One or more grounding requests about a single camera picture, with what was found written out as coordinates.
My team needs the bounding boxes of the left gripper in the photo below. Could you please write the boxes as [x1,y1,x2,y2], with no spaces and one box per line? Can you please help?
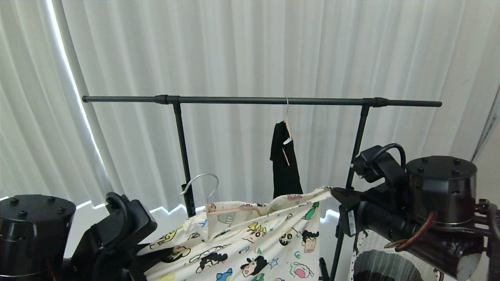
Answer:
[94,243,174,281]

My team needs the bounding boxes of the black garment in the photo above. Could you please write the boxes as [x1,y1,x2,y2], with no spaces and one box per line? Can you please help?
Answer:
[270,121,304,199]

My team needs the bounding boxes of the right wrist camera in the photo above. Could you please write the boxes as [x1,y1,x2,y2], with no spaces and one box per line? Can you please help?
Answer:
[351,145,410,213]

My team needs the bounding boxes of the black clothes rack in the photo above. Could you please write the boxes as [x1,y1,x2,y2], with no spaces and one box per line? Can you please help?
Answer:
[82,95,443,281]

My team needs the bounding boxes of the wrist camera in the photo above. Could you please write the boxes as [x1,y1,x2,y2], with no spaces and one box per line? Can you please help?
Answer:
[70,199,158,274]
[351,145,410,213]

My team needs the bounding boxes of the black cable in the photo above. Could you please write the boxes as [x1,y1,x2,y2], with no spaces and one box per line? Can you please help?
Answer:
[368,143,407,169]
[105,192,130,235]

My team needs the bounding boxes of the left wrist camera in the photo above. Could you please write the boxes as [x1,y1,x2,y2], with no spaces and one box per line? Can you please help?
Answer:
[70,199,158,274]

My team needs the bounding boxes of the white curtain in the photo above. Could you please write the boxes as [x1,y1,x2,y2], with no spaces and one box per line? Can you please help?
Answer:
[0,0,500,213]

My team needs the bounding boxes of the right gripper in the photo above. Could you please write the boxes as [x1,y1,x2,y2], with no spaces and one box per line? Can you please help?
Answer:
[337,200,413,244]

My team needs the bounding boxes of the cream printed garment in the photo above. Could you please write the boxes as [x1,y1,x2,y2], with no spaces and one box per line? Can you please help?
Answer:
[137,186,333,281]

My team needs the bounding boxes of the white laundry basket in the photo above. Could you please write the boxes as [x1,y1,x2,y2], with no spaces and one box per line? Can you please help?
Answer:
[348,229,445,281]

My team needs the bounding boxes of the pink clothes hanger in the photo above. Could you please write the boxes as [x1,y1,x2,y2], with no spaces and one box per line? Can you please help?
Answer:
[180,173,262,216]
[281,98,293,167]

